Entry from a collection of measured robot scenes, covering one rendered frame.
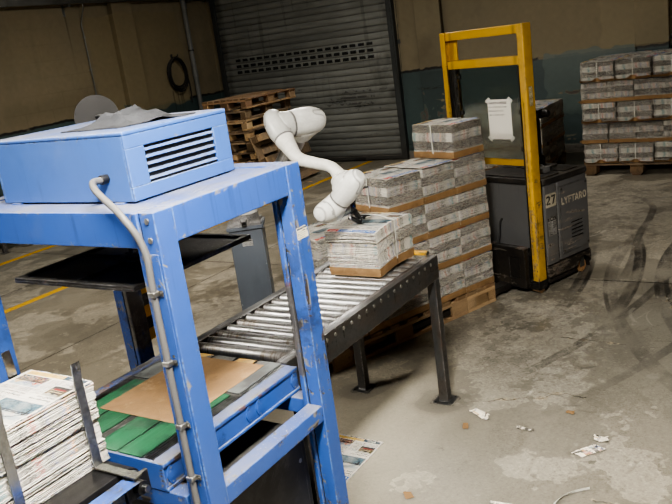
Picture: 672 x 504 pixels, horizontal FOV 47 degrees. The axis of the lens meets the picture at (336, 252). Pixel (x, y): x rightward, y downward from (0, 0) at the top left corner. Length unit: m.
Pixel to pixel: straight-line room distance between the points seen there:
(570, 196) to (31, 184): 4.12
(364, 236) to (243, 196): 1.40
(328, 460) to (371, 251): 1.18
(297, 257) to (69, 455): 0.92
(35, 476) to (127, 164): 0.89
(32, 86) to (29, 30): 0.73
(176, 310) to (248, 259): 2.22
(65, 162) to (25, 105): 8.78
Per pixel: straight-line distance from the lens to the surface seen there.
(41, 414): 2.30
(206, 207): 2.20
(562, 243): 5.81
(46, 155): 2.49
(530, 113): 5.36
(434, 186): 4.98
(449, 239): 5.14
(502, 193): 5.81
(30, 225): 2.44
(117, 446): 2.56
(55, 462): 2.38
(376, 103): 12.14
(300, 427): 2.65
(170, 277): 2.10
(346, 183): 3.42
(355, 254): 3.71
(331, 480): 2.90
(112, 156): 2.27
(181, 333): 2.14
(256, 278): 4.34
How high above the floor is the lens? 1.91
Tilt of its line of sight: 15 degrees down
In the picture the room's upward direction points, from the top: 8 degrees counter-clockwise
